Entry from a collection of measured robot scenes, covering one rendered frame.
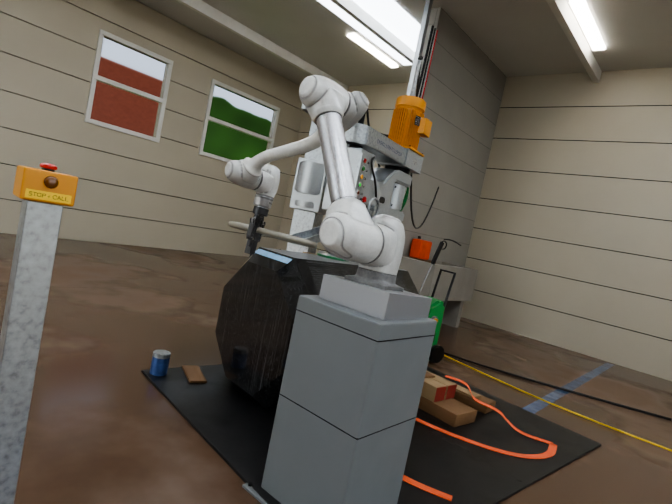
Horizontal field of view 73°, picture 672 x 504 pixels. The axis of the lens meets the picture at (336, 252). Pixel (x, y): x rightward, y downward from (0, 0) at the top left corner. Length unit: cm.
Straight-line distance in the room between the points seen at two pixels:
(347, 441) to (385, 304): 48
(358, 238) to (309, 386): 59
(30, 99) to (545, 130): 763
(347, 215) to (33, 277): 92
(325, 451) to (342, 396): 21
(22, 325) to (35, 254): 19
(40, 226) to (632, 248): 685
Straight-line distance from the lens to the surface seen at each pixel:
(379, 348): 156
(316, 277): 250
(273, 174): 225
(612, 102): 780
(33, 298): 142
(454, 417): 307
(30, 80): 823
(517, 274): 760
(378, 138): 308
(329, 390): 170
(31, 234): 139
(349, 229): 153
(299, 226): 370
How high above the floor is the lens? 109
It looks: 3 degrees down
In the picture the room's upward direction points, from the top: 12 degrees clockwise
